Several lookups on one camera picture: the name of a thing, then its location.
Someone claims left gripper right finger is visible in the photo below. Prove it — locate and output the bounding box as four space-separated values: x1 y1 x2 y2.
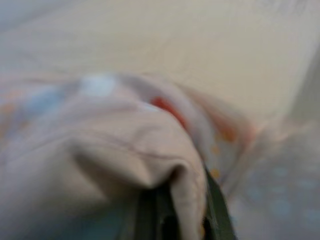
201 166 237 240

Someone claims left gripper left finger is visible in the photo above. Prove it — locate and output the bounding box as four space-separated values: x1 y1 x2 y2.
134 184 177 240

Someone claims pink patterned pillow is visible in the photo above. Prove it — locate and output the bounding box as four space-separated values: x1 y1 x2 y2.
0 71 320 240

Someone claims bed with cream sheet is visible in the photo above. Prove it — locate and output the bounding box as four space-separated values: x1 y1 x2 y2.
0 0 320 141

